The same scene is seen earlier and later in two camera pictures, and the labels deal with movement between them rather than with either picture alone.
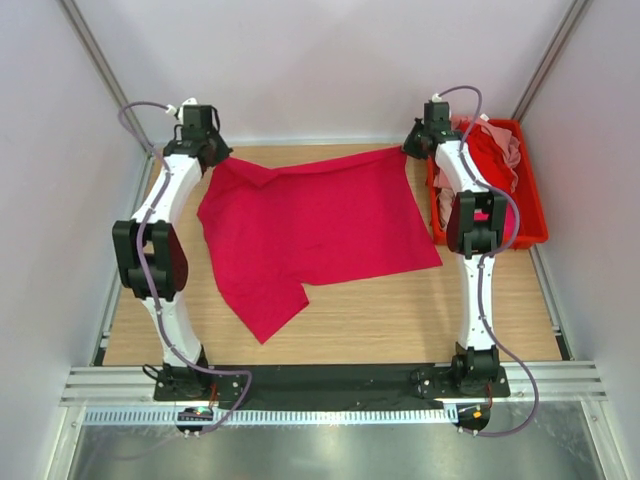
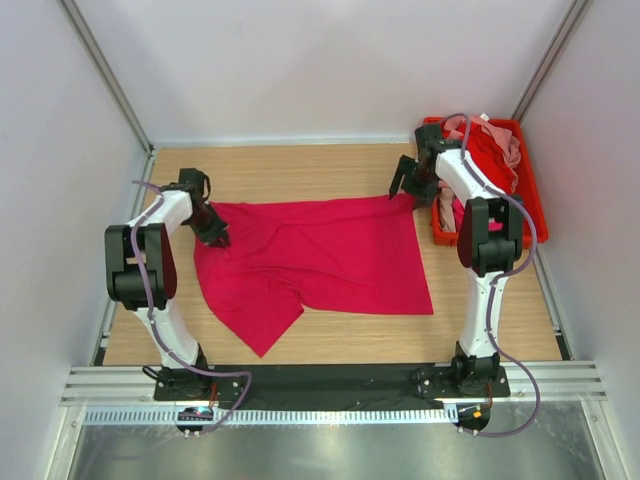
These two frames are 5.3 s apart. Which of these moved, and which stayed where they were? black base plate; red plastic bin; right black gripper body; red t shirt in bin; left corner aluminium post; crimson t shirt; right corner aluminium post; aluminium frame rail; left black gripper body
Moved: right black gripper body; crimson t shirt; left black gripper body
Stayed: right corner aluminium post; aluminium frame rail; red plastic bin; left corner aluminium post; red t shirt in bin; black base plate
